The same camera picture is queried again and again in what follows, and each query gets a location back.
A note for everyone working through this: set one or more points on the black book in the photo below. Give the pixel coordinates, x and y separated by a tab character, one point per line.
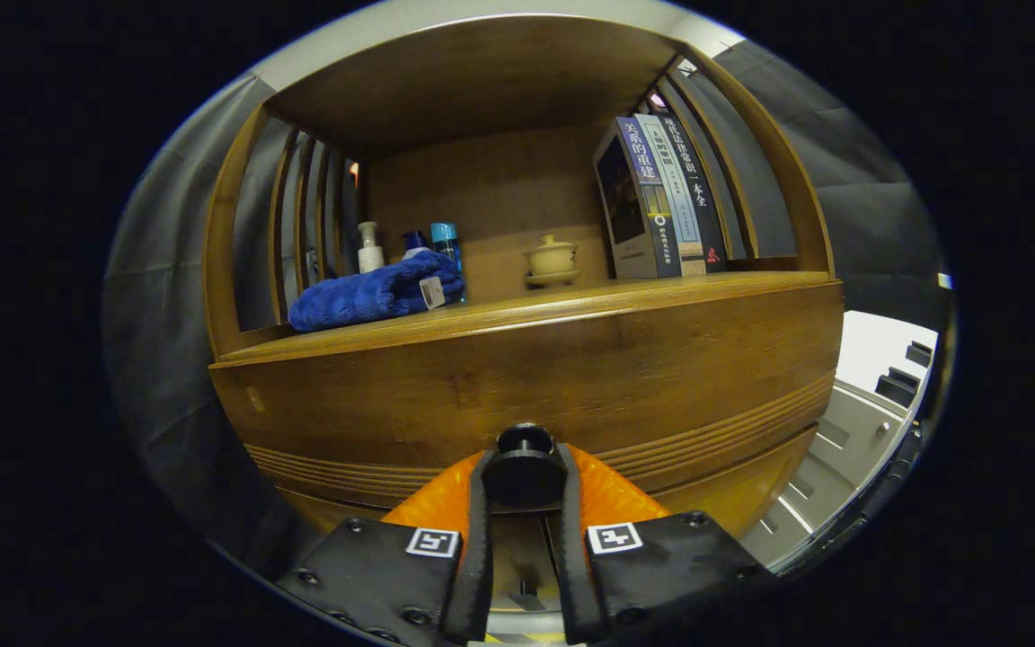
702	198

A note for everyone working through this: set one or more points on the blue book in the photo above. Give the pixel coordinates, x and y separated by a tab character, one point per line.
625	207

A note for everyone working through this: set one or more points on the white pump bottle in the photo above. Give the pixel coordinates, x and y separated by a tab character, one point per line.
370	256

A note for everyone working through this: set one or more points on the blue folded towel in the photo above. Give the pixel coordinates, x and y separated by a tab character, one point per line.
365	296

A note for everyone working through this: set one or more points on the wooden cabinet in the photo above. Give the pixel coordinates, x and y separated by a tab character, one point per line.
482	81

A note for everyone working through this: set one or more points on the wooden drawer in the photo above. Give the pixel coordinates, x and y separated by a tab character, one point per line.
571	373

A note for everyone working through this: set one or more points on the beige lidded teacup with saucer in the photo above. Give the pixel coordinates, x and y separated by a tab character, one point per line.
552	261

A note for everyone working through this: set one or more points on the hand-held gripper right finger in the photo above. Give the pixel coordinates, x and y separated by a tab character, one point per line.
571	566

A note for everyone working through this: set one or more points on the teal blue bottle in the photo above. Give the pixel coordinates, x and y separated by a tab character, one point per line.
446	241

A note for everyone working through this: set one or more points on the wooden countertop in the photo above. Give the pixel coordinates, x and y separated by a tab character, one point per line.
589	295

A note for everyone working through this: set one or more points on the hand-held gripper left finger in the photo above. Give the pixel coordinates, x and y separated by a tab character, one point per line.
477	557

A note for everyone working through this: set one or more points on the pale grey book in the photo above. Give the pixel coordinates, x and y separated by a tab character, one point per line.
677	207

